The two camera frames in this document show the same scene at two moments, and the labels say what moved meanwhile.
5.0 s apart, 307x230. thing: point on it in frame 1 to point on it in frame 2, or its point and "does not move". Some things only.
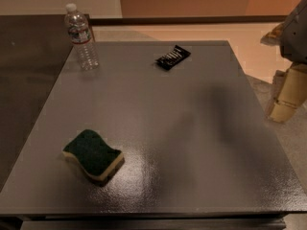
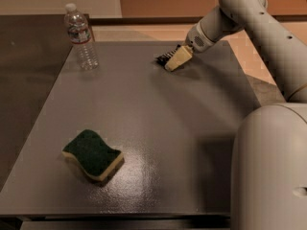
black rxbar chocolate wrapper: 173,57 does not move
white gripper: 295,37 to 198,42
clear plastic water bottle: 79,31 does not move
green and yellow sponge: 94,157 does not move
